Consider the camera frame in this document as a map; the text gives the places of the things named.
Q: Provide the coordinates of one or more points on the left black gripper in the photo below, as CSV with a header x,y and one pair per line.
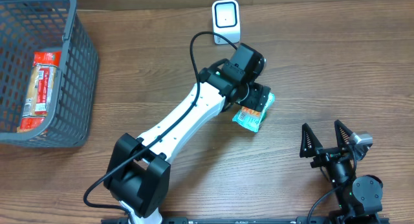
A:
x,y
259,96

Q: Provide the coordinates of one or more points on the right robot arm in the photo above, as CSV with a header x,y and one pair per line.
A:
x,y
359,198

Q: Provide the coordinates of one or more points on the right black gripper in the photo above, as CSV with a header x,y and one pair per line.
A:
x,y
328,155

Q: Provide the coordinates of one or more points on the grey plastic mesh basket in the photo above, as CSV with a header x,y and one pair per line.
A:
x,y
28,26

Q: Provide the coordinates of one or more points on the red cracker sleeve package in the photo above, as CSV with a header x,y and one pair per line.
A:
x,y
40,89

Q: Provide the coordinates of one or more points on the white barcode scanner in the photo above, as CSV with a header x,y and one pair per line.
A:
x,y
226,19

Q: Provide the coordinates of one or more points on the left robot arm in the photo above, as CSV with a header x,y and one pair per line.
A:
x,y
139,167

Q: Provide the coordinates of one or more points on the teal wet wipes pack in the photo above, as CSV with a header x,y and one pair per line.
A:
x,y
250,119

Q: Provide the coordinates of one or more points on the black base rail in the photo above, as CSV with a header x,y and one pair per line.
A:
x,y
182,220

